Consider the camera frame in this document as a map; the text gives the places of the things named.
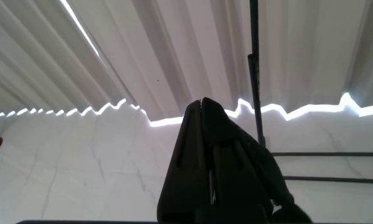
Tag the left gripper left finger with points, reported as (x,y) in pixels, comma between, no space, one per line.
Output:
(186,180)

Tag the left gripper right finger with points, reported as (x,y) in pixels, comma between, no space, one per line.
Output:
(236,193)

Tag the black garment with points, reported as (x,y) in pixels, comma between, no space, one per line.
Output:
(217,124)

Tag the black clothes rack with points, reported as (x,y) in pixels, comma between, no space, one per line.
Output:
(254,93)

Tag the white curtain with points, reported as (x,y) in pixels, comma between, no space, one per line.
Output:
(173,46)

